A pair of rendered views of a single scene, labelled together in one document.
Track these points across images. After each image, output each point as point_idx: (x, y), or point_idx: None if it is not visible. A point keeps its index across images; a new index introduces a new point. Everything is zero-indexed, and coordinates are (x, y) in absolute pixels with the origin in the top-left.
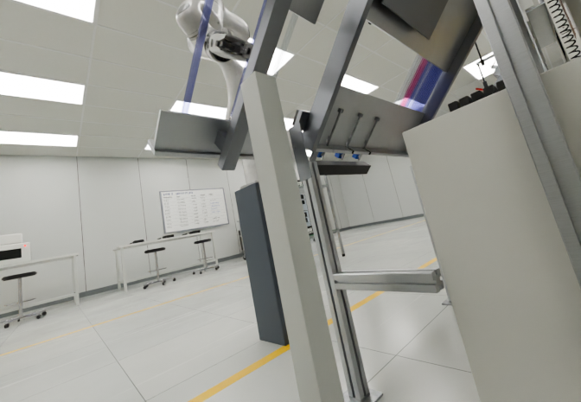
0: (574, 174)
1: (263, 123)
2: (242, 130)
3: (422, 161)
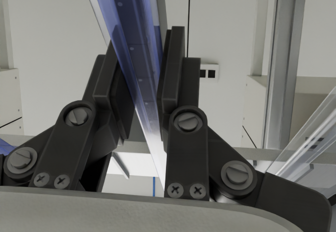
0: None
1: None
2: None
3: None
